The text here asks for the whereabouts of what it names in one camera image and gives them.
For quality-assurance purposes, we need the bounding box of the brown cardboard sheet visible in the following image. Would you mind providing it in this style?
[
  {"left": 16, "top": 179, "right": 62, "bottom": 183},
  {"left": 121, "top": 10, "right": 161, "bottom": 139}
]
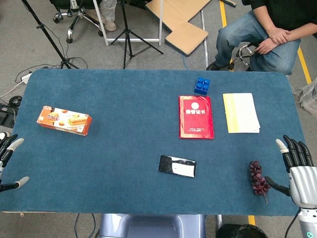
[{"left": 145, "top": 0, "right": 212, "bottom": 57}]

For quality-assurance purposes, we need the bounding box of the seated person in grey trousers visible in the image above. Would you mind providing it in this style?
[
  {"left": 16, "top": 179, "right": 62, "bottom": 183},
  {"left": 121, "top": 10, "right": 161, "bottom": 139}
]
[{"left": 84, "top": 0, "right": 117, "bottom": 32}]

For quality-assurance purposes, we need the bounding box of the black bag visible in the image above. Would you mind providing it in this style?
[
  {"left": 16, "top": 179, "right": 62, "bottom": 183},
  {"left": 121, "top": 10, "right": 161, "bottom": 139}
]
[{"left": 216, "top": 224, "right": 268, "bottom": 238}]

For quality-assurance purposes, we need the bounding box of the black chrome stool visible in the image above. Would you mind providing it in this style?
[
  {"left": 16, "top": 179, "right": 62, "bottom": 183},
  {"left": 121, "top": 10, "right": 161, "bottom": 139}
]
[{"left": 229, "top": 42, "right": 263, "bottom": 71}]

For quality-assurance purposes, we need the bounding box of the yellow white paper pad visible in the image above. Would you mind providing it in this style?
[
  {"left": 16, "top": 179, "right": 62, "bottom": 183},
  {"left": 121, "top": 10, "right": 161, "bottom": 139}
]
[{"left": 222, "top": 93, "right": 261, "bottom": 134}]

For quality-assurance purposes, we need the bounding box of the clear plastic bag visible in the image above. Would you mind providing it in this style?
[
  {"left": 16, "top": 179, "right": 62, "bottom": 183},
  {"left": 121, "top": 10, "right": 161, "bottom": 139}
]
[{"left": 298, "top": 78, "right": 317, "bottom": 115}]

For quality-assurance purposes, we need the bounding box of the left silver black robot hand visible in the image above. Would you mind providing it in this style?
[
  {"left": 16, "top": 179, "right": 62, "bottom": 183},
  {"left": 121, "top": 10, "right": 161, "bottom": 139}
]
[{"left": 0, "top": 132, "right": 30, "bottom": 193}]

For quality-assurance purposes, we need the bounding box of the blue toy building block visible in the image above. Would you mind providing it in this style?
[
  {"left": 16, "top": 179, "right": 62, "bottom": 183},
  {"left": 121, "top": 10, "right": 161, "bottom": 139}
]
[{"left": 194, "top": 77, "right": 211, "bottom": 96}]

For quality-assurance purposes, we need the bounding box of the black floor box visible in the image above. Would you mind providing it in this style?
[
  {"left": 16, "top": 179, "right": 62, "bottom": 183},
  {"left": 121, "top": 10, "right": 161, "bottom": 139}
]
[{"left": 0, "top": 103, "right": 19, "bottom": 128}]

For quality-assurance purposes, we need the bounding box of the purple grape bunch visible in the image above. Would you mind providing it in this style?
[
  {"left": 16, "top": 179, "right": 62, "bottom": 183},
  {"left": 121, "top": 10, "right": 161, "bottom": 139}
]
[{"left": 248, "top": 160, "right": 272, "bottom": 205}]

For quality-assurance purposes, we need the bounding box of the blue table cloth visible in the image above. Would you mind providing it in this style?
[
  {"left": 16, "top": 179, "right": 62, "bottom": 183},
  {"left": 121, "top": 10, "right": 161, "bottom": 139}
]
[{"left": 0, "top": 68, "right": 306, "bottom": 217}]

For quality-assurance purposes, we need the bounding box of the red certificate book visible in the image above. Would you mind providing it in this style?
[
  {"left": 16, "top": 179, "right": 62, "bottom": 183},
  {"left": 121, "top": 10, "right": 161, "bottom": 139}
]
[{"left": 178, "top": 95, "right": 214, "bottom": 139}]

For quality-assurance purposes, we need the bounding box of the black camera tripod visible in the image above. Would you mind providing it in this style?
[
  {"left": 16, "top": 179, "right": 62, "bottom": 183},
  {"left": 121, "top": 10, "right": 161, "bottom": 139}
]
[{"left": 110, "top": 0, "right": 164, "bottom": 69}]

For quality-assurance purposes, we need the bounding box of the seated person in jeans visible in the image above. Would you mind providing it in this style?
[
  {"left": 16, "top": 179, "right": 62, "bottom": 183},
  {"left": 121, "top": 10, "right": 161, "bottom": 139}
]
[{"left": 206, "top": 0, "right": 317, "bottom": 76}]

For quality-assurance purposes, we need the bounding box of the orange biscuit box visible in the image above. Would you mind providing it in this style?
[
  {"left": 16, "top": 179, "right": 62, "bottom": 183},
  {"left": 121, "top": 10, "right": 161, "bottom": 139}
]
[{"left": 36, "top": 106, "right": 93, "bottom": 136}]

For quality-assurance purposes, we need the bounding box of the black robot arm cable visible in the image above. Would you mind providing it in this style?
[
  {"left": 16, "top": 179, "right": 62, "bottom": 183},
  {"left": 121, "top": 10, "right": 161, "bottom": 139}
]
[{"left": 284, "top": 214, "right": 300, "bottom": 238}]

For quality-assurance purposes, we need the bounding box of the white desk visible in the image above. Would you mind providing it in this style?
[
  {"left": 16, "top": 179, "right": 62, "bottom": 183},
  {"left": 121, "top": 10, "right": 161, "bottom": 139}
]
[{"left": 93, "top": 0, "right": 163, "bottom": 47}]

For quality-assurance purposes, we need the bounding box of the black light stand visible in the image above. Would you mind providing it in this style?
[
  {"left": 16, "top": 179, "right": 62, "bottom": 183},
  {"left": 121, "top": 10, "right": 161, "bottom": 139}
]
[{"left": 21, "top": 0, "right": 80, "bottom": 69}]

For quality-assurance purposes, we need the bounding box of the glossy smartphone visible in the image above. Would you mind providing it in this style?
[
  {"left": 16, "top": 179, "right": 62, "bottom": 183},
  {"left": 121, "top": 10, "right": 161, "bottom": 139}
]
[{"left": 158, "top": 155, "right": 198, "bottom": 178}]

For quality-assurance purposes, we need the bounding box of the lilac plastic chair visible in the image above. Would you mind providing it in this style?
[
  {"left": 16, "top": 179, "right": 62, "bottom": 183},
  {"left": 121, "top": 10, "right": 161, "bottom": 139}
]
[{"left": 99, "top": 213, "right": 207, "bottom": 238}]

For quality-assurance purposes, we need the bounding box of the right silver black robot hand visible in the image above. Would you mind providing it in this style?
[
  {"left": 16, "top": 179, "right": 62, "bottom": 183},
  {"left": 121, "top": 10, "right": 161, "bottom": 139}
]
[{"left": 264, "top": 135, "right": 317, "bottom": 209}]

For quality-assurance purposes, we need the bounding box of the black office chair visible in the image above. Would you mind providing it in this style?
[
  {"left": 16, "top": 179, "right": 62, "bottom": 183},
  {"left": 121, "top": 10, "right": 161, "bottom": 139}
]
[{"left": 48, "top": 0, "right": 105, "bottom": 44}]

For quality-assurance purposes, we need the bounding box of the white power strip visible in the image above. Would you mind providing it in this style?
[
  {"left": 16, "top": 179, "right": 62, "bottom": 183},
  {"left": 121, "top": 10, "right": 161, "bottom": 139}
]
[{"left": 21, "top": 72, "right": 33, "bottom": 85}]

